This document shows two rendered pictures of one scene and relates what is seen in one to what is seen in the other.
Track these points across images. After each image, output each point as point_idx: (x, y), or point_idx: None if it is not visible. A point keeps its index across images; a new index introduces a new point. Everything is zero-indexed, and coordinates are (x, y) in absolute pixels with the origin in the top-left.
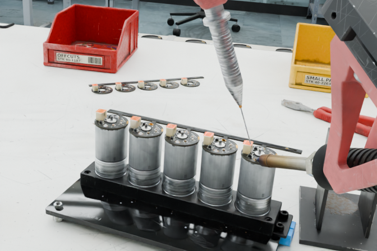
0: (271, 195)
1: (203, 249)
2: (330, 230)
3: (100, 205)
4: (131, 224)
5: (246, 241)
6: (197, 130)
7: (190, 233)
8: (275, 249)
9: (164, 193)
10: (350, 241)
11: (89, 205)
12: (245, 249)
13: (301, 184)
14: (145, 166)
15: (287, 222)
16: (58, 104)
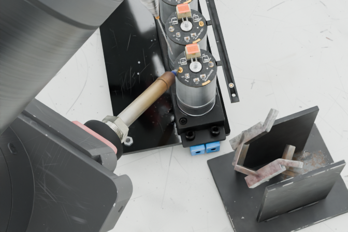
0: (200, 107)
1: (117, 91)
2: (244, 182)
3: None
4: (113, 22)
5: (154, 117)
6: None
7: (132, 70)
8: (159, 145)
9: (160, 19)
10: (239, 206)
11: None
12: (142, 121)
13: (327, 123)
14: None
15: (207, 139)
16: None
